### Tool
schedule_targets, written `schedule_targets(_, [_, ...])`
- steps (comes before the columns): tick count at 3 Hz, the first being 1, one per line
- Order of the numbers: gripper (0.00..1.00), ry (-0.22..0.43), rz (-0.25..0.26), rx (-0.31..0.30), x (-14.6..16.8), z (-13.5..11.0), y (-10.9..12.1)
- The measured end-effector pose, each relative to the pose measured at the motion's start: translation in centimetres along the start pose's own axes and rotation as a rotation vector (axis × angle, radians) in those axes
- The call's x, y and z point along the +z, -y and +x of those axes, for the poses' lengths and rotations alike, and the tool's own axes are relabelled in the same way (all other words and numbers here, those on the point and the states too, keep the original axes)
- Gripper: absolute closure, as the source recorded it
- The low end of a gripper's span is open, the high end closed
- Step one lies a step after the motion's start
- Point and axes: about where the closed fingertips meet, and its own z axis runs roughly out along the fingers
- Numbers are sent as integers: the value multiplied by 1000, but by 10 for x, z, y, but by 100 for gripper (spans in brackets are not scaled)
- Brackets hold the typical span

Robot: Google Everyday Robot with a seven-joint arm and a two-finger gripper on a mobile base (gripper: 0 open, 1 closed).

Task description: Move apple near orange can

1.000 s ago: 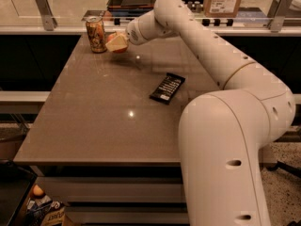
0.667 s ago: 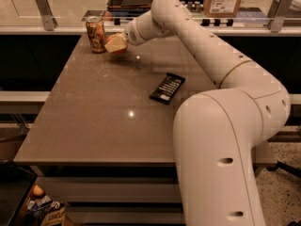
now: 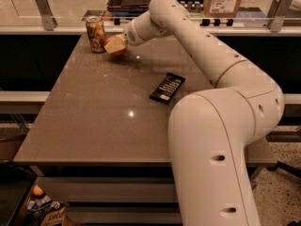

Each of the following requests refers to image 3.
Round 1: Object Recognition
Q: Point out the black bin at left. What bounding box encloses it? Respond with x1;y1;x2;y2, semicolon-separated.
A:
0;160;36;226

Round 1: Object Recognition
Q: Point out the upper white drawer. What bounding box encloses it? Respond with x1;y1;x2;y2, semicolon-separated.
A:
37;177;178;203

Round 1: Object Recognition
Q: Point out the lower white drawer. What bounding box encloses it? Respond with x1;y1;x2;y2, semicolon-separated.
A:
66;207;182;225

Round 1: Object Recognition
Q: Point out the right metal rail bracket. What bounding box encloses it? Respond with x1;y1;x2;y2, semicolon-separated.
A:
268;0;293;32

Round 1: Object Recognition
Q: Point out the snack bag in bin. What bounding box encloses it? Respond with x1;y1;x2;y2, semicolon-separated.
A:
25;196;65;226

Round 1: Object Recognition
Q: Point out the cardboard box with label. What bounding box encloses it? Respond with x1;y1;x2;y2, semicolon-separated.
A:
203;0;242;18

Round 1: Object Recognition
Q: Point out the white drawer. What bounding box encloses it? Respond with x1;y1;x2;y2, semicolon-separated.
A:
66;207;182;225
37;177;178;203

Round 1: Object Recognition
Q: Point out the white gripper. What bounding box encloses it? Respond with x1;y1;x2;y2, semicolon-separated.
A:
103;17;149;55

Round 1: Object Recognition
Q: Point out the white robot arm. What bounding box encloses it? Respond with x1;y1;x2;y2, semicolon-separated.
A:
105;0;284;226

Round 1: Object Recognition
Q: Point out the small orange fruit in bin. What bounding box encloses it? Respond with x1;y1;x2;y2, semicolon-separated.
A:
32;185;45;198

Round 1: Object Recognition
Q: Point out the metal rail bracket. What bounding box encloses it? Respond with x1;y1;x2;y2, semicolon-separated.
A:
35;0;57;31
268;0;293;32

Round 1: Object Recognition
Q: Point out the orange soda can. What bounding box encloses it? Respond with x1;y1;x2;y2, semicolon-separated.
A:
86;16;105;53

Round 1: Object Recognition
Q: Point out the left metal rail bracket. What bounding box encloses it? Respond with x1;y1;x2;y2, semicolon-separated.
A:
35;0;57;31

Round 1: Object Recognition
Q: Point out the black snack bar wrapper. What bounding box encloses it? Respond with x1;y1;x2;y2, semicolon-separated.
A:
150;73;185;105

